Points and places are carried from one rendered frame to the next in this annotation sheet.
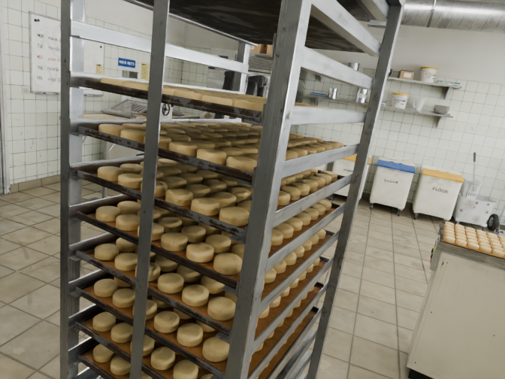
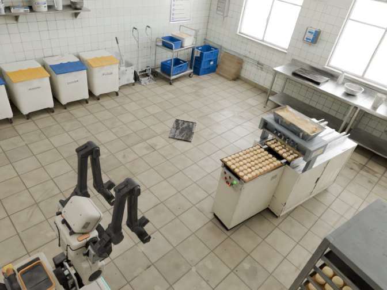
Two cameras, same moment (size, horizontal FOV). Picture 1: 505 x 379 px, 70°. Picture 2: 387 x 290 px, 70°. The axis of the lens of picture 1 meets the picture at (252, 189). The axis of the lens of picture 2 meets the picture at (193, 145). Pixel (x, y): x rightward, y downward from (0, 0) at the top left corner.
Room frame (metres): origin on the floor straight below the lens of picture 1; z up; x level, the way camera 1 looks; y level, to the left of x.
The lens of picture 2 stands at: (1.55, 1.06, 2.77)
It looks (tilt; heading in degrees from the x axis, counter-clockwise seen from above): 37 degrees down; 293
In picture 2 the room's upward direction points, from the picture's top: 9 degrees clockwise
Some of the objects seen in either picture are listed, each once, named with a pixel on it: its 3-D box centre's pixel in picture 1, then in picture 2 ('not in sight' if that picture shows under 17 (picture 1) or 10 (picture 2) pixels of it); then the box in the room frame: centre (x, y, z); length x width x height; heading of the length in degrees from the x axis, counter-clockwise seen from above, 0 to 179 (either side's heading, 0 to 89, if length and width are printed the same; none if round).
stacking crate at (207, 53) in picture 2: not in sight; (205, 52); (4.36, -5.37, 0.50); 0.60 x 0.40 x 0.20; 75
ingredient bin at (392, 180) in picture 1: (390, 185); (67, 81); (5.58, -2.14, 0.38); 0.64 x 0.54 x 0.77; 161
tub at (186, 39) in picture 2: not in sight; (181, 38); (4.68, -4.66, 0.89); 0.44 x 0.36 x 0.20; 171
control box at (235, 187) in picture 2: (436, 252); (230, 179); (1.99, -1.12, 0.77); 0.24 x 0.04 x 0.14; 153
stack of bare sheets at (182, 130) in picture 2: not in sight; (182, 129); (3.36, -2.63, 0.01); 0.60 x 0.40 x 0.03; 109
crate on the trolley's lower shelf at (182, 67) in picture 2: not in sight; (174, 65); (4.71, -4.48, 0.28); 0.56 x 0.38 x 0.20; 80
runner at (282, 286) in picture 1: (297, 265); not in sight; (0.80, -0.14, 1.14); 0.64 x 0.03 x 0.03; 152
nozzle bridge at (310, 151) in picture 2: not in sight; (289, 141); (1.60, -1.90, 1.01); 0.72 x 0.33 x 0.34; 153
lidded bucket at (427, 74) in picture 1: (427, 75); not in sight; (5.73, -2.32, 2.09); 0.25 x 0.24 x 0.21; 162
